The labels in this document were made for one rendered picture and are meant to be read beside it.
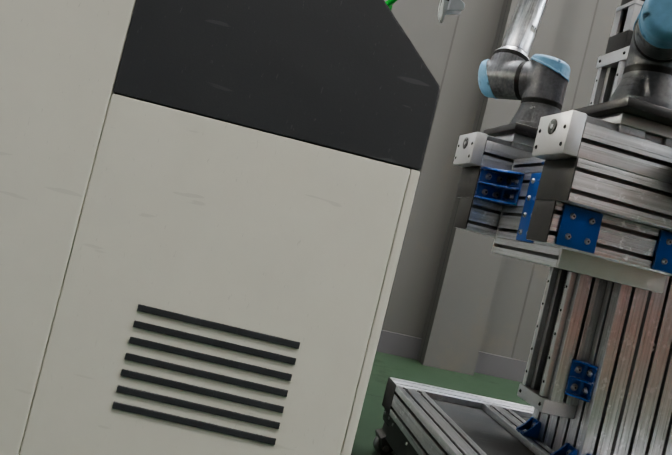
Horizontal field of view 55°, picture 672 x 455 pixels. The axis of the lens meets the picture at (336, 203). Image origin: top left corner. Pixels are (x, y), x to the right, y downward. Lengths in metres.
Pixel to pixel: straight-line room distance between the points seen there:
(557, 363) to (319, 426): 0.69
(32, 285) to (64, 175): 0.20
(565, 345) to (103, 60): 1.22
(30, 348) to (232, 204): 0.44
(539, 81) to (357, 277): 0.97
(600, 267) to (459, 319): 2.15
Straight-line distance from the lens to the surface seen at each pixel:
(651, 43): 1.43
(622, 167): 1.43
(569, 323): 1.69
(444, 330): 3.64
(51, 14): 1.31
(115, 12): 1.28
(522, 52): 2.06
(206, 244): 1.19
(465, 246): 3.62
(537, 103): 1.93
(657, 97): 1.49
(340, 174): 1.18
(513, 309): 3.91
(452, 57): 3.78
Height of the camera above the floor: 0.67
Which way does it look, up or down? 1 degrees up
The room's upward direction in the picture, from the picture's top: 14 degrees clockwise
